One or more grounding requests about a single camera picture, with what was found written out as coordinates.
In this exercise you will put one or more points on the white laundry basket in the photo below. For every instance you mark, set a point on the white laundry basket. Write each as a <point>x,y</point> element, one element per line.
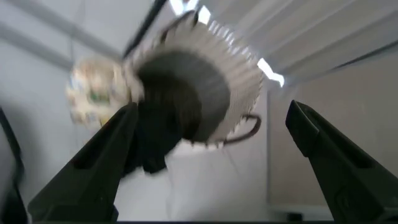
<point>236,81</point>

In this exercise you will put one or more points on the white curtain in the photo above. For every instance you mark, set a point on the white curtain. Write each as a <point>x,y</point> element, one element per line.
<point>295,31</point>

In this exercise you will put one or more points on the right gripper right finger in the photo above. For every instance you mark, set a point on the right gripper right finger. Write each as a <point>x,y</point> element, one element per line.
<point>357,186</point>

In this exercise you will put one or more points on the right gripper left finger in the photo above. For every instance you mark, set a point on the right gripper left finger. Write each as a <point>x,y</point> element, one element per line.
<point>84,186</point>

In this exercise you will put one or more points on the cream printed garment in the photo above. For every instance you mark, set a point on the cream printed garment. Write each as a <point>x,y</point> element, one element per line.
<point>96,93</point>

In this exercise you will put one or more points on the black garment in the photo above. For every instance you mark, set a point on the black garment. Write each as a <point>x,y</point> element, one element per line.
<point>158,137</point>

